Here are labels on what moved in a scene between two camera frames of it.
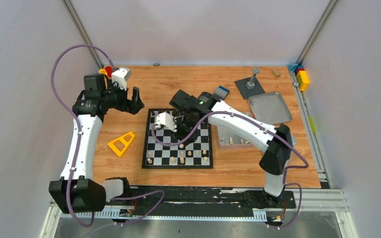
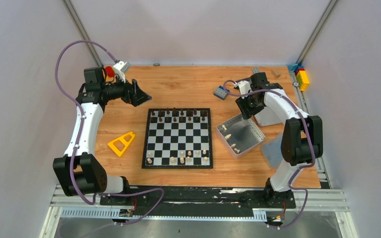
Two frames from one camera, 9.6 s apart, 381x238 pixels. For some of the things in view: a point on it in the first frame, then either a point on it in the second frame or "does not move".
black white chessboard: x=196 y=153 does not move
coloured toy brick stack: x=301 y=75 does not move
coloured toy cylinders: x=107 y=70 does not move
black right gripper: x=179 y=134 to x=246 y=111
